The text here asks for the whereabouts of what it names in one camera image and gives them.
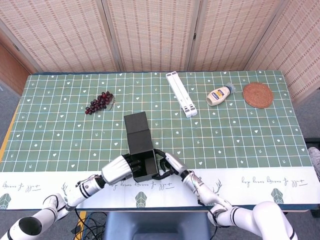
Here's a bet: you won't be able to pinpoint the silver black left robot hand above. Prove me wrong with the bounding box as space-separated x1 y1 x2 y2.
101 153 142 186

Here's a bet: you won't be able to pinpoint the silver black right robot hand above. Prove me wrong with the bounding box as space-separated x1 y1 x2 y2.
152 149 190 181

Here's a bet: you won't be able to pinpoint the black folding cardboard box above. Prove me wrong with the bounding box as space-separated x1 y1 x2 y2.
123 111 161 183

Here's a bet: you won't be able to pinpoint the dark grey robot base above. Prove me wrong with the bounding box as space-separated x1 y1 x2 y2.
103 211 212 240

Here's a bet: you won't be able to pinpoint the green grid tablecloth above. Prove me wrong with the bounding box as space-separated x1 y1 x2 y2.
0 70 316 210

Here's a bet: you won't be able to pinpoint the white folding stand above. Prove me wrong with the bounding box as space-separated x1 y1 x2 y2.
165 71 198 119

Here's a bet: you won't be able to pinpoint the dark red grape bunch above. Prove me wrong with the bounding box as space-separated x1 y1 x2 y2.
84 90 116 116

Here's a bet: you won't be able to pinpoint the mayonnaise squeeze bottle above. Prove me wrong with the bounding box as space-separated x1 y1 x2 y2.
205 82 236 107

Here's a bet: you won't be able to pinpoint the round woven brown coaster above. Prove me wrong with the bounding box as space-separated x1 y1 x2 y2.
242 82 274 110

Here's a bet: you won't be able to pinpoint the bamboo folding screen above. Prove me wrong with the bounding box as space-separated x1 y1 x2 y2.
0 0 320 106

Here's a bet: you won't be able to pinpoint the grey white shoe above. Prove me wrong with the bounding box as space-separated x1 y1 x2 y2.
306 146 320 176

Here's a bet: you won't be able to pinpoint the orange brown wooden door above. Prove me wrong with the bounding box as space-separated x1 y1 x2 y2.
0 42 31 97

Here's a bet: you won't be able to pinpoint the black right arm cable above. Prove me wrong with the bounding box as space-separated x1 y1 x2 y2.
196 197 221 240

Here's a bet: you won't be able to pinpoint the black floor cables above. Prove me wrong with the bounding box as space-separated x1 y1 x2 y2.
71 211 108 240

